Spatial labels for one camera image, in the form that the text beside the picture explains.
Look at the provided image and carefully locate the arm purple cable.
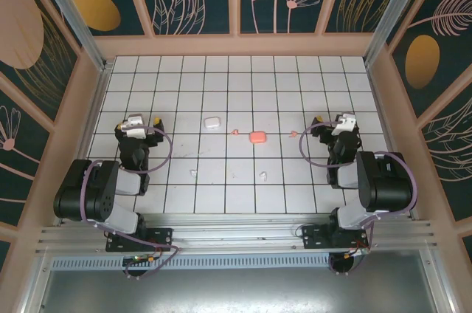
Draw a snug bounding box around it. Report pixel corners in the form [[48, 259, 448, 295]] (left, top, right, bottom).
[[81, 125, 182, 280], [299, 123, 420, 276]]

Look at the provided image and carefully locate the slotted grey cable duct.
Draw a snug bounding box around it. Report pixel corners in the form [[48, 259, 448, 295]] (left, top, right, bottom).
[[49, 253, 333, 269]]

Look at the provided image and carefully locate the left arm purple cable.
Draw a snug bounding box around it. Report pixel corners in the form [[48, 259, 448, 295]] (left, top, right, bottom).
[[81, 125, 182, 280]]

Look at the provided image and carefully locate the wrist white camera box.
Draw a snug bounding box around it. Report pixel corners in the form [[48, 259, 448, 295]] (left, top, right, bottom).
[[330, 113, 358, 137], [122, 114, 145, 140]]

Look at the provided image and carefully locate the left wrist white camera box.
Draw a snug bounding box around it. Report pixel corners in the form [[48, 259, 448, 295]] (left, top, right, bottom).
[[122, 114, 145, 140]]

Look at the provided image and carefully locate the grey metal sheet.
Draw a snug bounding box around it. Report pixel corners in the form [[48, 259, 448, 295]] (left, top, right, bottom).
[[21, 250, 454, 313]]

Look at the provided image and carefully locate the black round cable port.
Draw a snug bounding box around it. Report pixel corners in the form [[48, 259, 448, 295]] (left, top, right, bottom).
[[122, 264, 159, 280], [329, 253, 364, 276]]

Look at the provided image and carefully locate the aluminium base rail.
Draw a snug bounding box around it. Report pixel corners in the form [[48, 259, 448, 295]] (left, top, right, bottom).
[[35, 213, 438, 255]]

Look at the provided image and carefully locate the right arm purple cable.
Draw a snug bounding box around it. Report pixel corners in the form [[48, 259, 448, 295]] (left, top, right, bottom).
[[299, 123, 420, 276]]

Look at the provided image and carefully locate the aluminium frame post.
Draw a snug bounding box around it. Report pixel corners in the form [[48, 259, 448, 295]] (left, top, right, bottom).
[[364, 0, 431, 66], [31, 0, 114, 72]]

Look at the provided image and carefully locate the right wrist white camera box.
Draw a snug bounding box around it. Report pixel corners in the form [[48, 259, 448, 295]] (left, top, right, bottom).
[[330, 113, 358, 137]]

